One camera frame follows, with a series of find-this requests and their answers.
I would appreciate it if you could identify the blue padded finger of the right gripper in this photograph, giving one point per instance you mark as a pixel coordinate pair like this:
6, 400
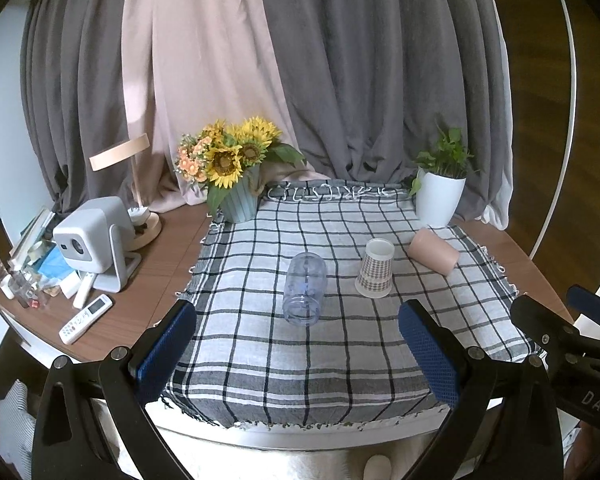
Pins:
584, 301

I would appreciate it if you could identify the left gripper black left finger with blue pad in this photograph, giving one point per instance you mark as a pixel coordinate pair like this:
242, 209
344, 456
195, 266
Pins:
69, 442

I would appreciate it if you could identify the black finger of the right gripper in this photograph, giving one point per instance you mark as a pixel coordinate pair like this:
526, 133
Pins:
573, 360

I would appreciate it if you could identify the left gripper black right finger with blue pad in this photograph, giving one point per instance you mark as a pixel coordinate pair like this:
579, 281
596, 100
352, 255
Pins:
525, 442

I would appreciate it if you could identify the checked paper cup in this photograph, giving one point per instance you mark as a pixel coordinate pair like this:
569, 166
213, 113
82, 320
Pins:
374, 278

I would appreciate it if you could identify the pink plastic cup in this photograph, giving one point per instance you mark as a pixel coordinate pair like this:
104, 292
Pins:
431, 251

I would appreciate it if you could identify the clear plastic cup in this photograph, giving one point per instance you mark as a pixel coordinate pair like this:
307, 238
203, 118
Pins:
304, 290

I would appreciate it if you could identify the white remote control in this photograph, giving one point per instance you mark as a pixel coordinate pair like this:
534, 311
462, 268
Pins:
84, 319

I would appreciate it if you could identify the white mini projector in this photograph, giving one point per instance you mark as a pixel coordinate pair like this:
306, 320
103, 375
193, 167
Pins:
96, 239

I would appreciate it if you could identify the white plant pot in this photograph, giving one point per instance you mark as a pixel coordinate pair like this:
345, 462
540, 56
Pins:
437, 198

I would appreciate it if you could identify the wooden round desk lamp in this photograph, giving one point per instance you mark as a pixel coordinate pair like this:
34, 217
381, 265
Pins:
147, 223

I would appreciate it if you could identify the green potted plant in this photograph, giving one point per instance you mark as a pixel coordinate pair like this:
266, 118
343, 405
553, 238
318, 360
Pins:
449, 158

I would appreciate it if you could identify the checked grey tablecloth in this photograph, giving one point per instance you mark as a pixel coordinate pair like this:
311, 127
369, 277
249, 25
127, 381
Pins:
246, 363

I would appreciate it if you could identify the light blue ribbed vase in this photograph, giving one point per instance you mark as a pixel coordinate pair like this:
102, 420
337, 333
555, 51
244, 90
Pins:
241, 203

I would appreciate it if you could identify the sunflower bouquet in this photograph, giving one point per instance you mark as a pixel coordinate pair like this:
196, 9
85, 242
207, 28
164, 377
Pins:
218, 158

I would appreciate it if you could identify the grey curtain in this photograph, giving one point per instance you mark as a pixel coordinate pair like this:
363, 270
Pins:
367, 83

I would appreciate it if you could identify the pink beige curtain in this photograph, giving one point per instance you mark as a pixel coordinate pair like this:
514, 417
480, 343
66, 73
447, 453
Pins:
186, 64

